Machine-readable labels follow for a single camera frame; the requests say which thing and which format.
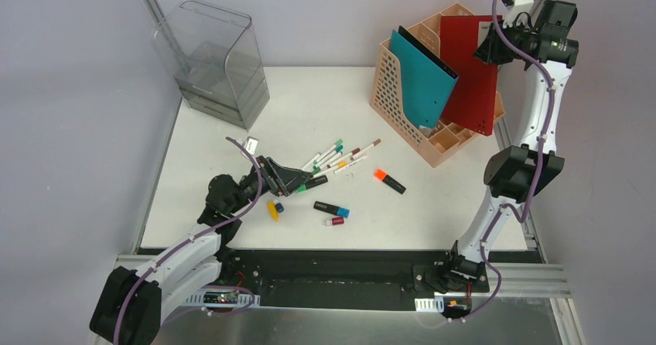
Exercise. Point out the teal folder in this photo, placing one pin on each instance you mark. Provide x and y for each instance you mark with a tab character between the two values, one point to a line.
426	81

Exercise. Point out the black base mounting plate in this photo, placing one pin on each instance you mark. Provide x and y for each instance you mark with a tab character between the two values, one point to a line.
358	280

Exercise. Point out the brown cap marker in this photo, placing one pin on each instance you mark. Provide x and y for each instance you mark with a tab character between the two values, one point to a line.
365	149

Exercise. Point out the peach plastic file rack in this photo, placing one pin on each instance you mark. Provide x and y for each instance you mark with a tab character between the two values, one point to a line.
434	145

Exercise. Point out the teal cap marker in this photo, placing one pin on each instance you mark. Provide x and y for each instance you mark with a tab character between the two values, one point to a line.
337	149

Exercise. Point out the red folder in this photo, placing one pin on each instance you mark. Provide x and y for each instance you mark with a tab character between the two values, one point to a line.
472	103

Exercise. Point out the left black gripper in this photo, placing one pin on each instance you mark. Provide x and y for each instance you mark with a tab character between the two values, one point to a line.
273	177

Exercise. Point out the yellow cap marker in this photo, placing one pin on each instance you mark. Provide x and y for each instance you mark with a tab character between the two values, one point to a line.
331	168

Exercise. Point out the blue cap black highlighter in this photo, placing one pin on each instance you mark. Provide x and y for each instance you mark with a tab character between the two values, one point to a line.
331	209

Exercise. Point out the purple cap marker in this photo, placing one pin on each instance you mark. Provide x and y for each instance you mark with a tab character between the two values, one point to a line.
311	161

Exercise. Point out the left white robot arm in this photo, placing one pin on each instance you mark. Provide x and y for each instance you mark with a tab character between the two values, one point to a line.
135	302

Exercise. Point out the clear grey drawer organizer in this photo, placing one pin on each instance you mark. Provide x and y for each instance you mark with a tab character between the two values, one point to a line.
212	54

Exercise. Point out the green cap black highlighter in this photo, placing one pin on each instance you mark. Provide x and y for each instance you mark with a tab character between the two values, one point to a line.
312	183

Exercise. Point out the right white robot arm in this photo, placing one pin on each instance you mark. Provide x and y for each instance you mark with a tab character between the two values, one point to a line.
518	173

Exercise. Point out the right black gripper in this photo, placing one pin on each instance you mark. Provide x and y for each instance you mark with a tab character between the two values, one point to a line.
490	51

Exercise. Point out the orange cap black highlighter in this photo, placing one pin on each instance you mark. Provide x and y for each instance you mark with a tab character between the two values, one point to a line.
389	181

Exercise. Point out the dark red cap marker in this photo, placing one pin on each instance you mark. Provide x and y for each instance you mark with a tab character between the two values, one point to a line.
343	157

